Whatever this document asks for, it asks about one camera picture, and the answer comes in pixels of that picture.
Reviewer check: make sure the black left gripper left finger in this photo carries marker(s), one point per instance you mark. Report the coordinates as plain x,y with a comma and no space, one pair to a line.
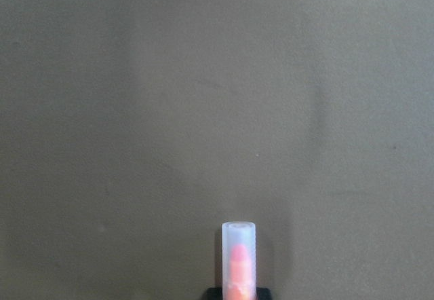
213,294

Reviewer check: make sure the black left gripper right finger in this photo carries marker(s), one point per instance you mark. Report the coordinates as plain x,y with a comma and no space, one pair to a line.
263,294

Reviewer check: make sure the orange highlighter pen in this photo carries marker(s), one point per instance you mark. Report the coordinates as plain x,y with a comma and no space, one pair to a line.
238,260

